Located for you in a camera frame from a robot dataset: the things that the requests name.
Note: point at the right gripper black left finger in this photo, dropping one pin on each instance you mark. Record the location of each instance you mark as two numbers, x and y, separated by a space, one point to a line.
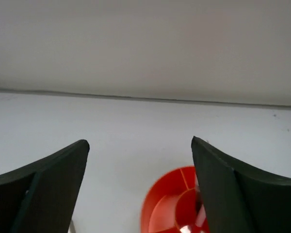
40 197

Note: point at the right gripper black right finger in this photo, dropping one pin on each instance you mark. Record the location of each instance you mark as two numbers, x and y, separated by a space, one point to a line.
238 197

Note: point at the black gel pen clear cap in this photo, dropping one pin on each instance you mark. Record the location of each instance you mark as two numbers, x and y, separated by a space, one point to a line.
198 201

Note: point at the orange round desk organizer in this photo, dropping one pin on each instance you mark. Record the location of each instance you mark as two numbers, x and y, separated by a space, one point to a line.
169 206

